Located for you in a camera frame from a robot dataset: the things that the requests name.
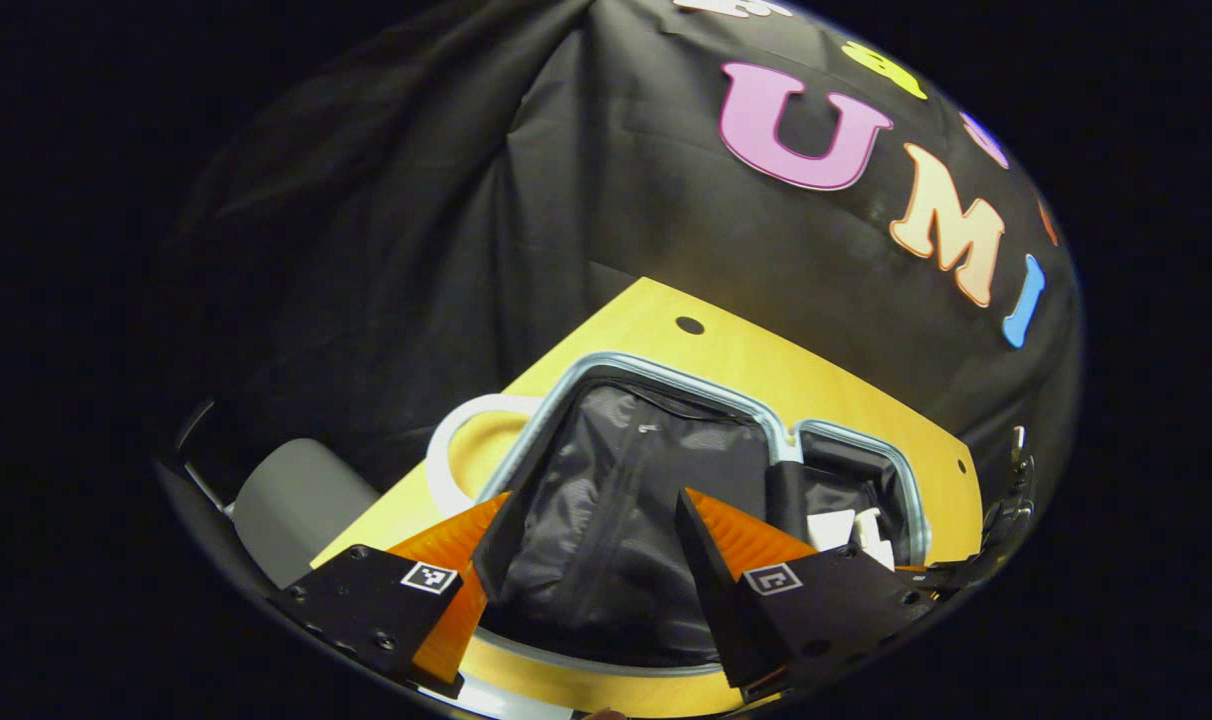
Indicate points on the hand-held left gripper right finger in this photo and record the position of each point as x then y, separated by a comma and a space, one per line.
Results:
716, 590

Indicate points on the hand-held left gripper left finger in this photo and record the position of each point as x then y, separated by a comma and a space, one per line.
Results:
501, 545

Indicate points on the light blue suitcase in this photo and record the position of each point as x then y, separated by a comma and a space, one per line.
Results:
606, 520

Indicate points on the white squeeze tube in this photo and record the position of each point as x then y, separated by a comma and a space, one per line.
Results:
831, 528

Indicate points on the white pump bottle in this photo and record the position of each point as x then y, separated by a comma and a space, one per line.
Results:
874, 535

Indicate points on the grey round stool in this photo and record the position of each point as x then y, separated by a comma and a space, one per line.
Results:
296, 500

